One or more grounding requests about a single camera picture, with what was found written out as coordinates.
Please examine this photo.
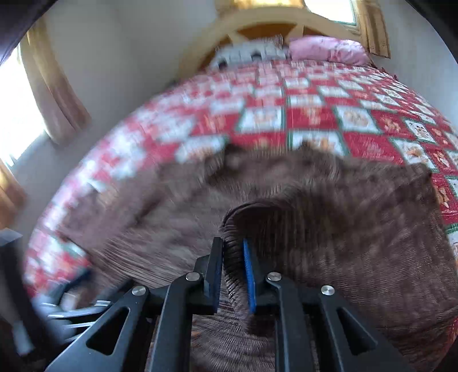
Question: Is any pink pillow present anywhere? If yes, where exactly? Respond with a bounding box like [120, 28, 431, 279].
[289, 36, 371, 67]

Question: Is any beige curtain right window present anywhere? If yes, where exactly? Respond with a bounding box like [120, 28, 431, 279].
[356, 0, 391, 59]

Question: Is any beige curtain left window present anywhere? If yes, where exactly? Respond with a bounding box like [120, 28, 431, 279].
[19, 18, 91, 146]

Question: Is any brown knitted sweater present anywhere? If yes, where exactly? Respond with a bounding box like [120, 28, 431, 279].
[58, 144, 457, 371]

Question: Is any cream wooden headboard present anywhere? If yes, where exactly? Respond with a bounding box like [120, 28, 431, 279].
[177, 6, 360, 80]

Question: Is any red patchwork teddy bear quilt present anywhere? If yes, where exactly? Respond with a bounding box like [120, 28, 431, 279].
[24, 60, 457, 294]

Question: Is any grey white patterned pillow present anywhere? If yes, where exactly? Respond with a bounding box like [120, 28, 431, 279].
[207, 35, 289, 70]

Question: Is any beige curtain window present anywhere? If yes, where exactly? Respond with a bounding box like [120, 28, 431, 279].
[356, 0, 391, 59]
[19, 18, 91, 146]

